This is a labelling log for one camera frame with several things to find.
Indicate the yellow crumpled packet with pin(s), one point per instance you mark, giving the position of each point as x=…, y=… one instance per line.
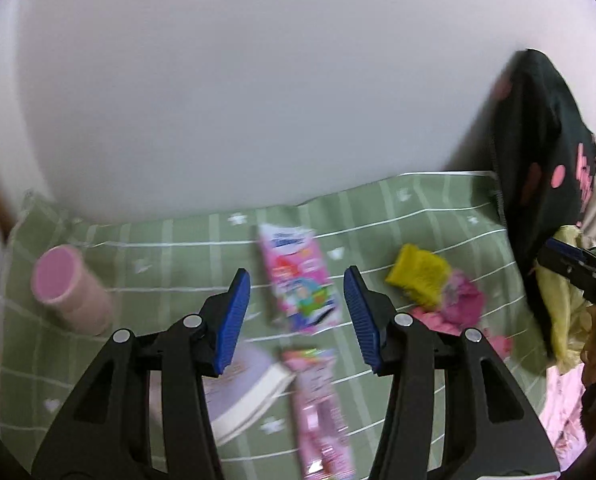
x=418, y=275

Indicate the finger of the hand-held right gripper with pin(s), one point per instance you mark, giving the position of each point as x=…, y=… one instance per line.
x=563, y=252

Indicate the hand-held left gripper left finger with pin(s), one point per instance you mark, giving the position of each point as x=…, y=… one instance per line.
x=230, y=320

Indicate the pink printed milk carton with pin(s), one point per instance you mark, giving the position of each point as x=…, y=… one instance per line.
x=298, y=277

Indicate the green plaid bed sheet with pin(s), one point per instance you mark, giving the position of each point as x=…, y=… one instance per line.
x=142, y=260

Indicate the black garment with pink print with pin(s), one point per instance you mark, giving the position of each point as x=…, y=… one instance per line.
x=538, y=170

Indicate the yellow-green cloth bag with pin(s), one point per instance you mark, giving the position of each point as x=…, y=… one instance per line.
x=565, y=305

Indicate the pink cylindrical container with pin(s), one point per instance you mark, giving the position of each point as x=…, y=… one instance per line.
x=70, y=290

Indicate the pink long snack packet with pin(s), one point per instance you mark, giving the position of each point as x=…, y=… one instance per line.
x=320, y=410

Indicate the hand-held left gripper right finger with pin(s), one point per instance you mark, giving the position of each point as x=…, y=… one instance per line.
x=362, y=320

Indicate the person's right hand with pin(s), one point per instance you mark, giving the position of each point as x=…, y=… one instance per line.
x=592, y=355

